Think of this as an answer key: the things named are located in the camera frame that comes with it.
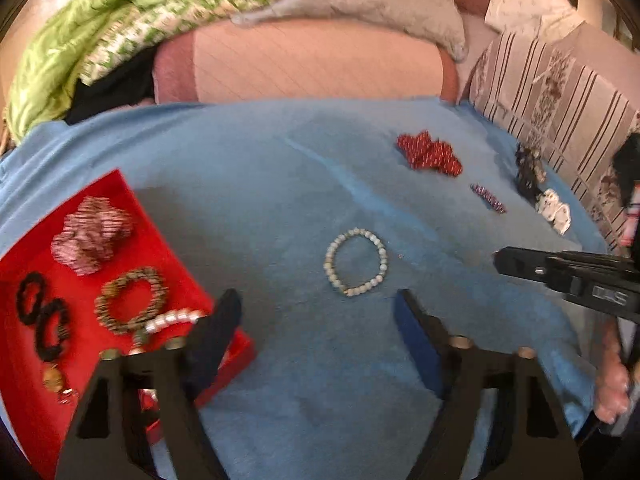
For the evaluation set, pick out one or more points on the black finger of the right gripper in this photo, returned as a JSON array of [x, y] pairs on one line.
[[606, 284]]

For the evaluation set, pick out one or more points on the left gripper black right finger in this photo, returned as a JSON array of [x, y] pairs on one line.
[[503, 397]]

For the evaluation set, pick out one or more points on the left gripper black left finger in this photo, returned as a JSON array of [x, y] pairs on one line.
[[107, 437]]

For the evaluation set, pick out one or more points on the red jewelry tray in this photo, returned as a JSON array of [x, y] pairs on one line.
[[47, 315]]

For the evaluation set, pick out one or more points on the person's right hand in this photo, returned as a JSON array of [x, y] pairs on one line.
[[613, 380]]

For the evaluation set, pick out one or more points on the white black dotted scrunchie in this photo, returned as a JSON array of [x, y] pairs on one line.
[[554, 211]]

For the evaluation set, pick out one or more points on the striped floral pillow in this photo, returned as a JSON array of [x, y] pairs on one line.
[[576, 99]]

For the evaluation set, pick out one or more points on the black lace scrunchie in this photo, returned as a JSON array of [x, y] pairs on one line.
[[531, 174]]

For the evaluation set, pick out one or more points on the purple braided hair clip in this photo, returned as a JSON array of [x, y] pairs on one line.
[[490, 199]]

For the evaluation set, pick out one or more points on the white floral pillow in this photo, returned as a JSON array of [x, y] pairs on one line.
[[546, 20]]

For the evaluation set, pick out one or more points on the red polka dot scrunchie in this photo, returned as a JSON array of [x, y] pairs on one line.
[[422, 152]]

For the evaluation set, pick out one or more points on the red white plaid scrunchie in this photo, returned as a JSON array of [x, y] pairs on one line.
[[89, 235]]

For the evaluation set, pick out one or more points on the light blue bed blanket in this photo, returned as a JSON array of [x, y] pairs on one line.
[[311, 212]]

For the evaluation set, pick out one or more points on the pink bolster cushion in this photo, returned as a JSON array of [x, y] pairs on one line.
[[301, 59]]

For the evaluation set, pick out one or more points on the black folded garment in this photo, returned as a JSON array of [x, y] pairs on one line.
[[128, 84]]

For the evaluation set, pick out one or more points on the green quilted comforter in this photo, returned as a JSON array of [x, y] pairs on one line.
[[86, 40]]

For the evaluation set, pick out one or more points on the black cord gold charm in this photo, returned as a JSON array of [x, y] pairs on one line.
[[55, 382]]

